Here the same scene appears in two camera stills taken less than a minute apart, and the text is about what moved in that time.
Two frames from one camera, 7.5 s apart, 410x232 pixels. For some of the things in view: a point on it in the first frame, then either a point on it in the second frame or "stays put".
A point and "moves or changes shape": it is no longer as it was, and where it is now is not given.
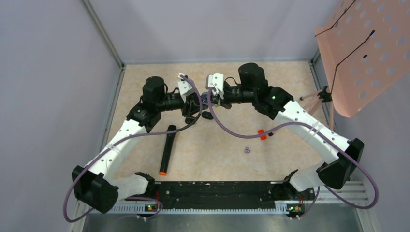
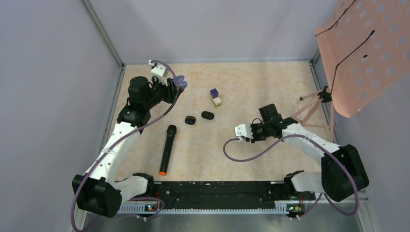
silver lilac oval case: (204, 97) moves or changes shape
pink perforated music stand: (367, 46) stays put
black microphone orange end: (169, 143) stays put
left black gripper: (192, 105) -> (172, 92)
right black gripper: (223, 102) -> (255, 138)
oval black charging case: (207, 115) stays put
